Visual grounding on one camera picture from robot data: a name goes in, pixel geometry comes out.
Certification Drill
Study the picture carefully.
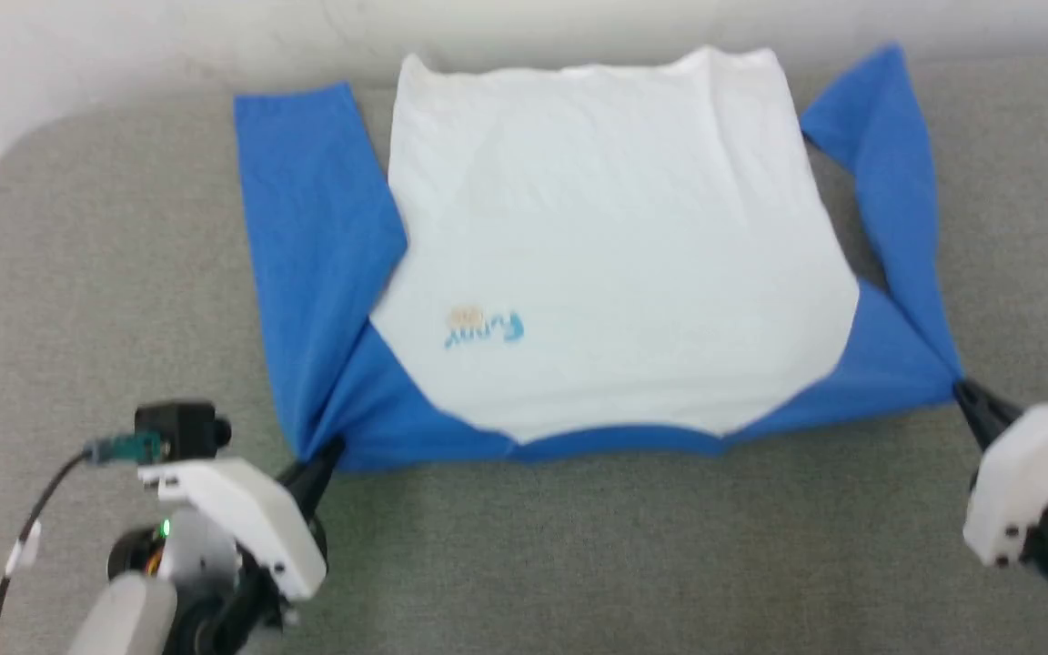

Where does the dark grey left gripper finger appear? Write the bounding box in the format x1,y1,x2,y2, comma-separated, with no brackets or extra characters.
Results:
292,440,348,533
275,437,343,499

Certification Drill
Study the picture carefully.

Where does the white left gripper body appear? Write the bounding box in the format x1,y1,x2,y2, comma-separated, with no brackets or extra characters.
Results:
137,458,330,603

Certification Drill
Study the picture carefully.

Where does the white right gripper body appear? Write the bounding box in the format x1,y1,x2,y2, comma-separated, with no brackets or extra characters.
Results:
962,398,1048,570

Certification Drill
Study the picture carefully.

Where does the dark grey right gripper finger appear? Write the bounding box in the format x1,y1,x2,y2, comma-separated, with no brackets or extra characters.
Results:
953,384,1012,452
953,378,1027,428

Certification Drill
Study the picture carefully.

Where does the white shirt with blue sleeves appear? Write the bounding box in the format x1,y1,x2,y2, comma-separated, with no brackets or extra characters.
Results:
233,43,963,474

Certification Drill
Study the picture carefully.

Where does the black cable with green plug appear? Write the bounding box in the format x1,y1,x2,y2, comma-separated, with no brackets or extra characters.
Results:
0,435,166,655

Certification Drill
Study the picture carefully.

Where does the grey fabric sofa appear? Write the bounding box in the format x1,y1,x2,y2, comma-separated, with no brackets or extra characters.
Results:
0,55,1048,655

